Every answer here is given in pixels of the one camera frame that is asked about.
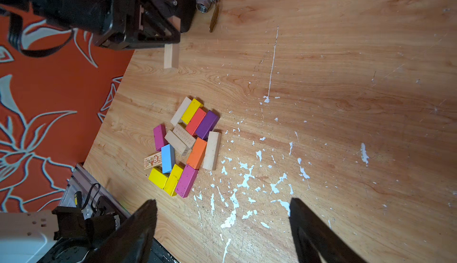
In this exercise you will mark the magenta block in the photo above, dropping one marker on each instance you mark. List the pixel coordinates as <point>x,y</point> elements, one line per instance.
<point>186,181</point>
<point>159,137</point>

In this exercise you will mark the yellow block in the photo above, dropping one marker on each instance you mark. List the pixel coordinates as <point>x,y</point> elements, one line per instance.
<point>158,178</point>
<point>173,179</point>
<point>191,111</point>

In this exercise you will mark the magenta block lower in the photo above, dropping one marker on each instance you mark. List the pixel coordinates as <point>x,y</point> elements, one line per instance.
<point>186,181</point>

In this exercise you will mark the magenta block left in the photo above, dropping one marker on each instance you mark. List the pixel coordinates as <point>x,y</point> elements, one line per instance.
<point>159,137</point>

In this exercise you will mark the orange block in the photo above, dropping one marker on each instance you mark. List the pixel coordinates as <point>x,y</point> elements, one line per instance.
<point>197,154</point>

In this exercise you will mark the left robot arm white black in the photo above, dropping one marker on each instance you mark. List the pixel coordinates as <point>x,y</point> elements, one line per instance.
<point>87,15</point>

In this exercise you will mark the blue block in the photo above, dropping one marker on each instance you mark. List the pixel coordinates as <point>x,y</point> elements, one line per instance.
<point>168,158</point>

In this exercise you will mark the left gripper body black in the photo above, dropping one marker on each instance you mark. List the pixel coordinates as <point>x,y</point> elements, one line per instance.
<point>133,25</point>

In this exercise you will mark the red block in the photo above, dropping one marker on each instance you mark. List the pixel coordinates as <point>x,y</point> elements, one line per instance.
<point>195,122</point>

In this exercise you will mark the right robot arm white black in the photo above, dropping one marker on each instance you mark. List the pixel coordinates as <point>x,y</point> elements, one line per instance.
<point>65,236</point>

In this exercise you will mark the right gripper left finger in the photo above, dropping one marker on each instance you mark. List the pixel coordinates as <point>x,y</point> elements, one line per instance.
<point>132,242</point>

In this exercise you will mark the printed wooden block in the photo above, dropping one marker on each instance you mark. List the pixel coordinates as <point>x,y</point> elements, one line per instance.
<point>154,160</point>

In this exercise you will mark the natural wood block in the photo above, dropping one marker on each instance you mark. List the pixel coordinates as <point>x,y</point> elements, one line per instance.
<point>180,111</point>
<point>184,136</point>
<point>171,56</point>
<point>176,143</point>
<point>212,151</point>

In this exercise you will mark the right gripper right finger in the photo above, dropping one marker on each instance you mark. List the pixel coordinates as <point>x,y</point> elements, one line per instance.
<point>314,241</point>

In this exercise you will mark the purple block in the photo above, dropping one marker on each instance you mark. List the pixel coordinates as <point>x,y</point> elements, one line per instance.
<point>207,125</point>

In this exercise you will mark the metal ball valve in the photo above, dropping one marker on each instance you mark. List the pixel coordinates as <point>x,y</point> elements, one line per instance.
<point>204,6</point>

